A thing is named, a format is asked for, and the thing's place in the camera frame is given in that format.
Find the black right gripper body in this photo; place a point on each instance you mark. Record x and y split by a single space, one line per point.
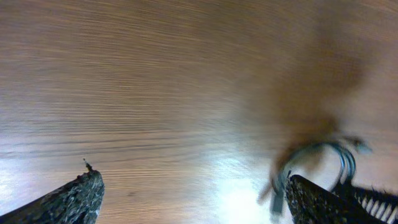
377 203

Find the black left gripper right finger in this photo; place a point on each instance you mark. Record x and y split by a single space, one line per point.
310 204

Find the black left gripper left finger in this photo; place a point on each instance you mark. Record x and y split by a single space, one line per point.
78 202

